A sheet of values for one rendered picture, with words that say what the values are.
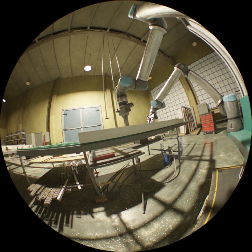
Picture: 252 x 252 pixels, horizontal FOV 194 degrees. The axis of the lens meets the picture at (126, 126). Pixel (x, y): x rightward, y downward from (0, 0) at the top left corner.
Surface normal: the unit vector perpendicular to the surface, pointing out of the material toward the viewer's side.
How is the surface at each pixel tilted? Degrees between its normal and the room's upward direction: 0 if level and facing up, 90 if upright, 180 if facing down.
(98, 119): 90
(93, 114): 90
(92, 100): 90
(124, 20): 180
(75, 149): 90
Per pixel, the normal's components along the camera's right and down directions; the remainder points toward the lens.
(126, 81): 0.20, -0.12
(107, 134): 0.42, -0.15
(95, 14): 0.18, 0.98
